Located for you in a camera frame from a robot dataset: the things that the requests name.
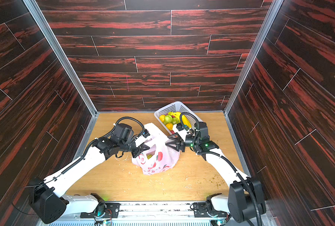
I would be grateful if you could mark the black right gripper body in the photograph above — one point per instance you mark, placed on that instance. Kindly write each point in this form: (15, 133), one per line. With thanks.
(182, 144)

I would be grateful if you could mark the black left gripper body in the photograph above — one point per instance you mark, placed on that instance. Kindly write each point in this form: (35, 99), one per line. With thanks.
(135, 148)

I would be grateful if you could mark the pink plastic bag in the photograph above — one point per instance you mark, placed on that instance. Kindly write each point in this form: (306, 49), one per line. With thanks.
(163, 158)

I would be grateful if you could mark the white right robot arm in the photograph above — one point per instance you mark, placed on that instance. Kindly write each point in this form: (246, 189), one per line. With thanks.
(245, 199)

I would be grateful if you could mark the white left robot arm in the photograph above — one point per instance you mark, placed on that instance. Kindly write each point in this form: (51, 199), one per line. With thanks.
(48, 196)

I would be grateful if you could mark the yellow fake banana bunch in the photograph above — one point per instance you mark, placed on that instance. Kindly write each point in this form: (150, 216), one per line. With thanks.
(177, 119)

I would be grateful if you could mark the light green fake fruit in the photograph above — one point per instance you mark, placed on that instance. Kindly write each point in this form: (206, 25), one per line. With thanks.
(168, 119)

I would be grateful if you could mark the small yellow fake fruit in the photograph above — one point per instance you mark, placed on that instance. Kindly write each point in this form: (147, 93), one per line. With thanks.
(162, 118)

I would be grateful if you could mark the white perforated plastic basket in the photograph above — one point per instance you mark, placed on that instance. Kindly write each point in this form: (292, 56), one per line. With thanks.
(173, 107)

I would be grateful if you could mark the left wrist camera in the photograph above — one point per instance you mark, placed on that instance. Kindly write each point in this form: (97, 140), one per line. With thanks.
(142, 138)

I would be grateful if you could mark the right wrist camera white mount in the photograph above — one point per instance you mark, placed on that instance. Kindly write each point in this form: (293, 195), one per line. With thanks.
(180, 129)

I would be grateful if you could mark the metal base rail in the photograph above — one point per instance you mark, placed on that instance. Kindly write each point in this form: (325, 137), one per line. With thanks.
(162, 213)

